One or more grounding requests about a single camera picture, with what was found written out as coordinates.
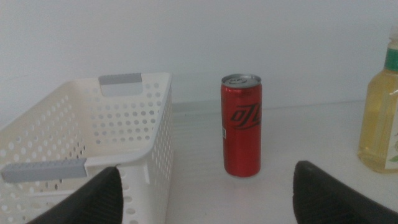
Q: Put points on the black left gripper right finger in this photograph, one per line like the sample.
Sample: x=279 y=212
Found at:
x=326 y=199

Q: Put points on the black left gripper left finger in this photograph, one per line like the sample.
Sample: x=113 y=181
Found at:
x=96 y=202

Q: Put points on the yellow tea bottle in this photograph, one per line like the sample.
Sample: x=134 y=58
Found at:
x=377 y=124

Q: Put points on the red cola can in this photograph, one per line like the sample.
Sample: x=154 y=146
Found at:
x=242 y=140

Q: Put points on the white perforated plastic basket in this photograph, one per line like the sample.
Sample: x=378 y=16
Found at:
x=130 y=155

